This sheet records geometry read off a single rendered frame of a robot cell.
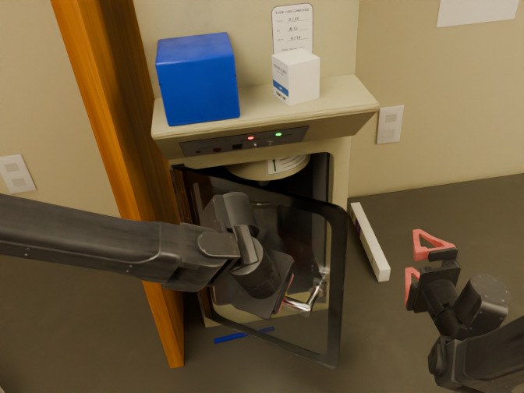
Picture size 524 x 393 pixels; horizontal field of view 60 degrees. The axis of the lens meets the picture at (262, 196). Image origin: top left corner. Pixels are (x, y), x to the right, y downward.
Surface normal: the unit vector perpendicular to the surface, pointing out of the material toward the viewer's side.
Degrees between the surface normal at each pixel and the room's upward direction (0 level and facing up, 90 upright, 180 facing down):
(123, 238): 33
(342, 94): 0
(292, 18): 90
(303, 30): 90
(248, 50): 90
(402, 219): 0
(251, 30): 90
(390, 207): 0
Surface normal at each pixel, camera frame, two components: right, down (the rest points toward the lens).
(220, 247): 0.49, -0.60
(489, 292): 0.18, -0.80
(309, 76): 0.43, 0.52
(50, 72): 0.15, 0.59
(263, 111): -0.07, -0.80
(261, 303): -0.26, -0.48
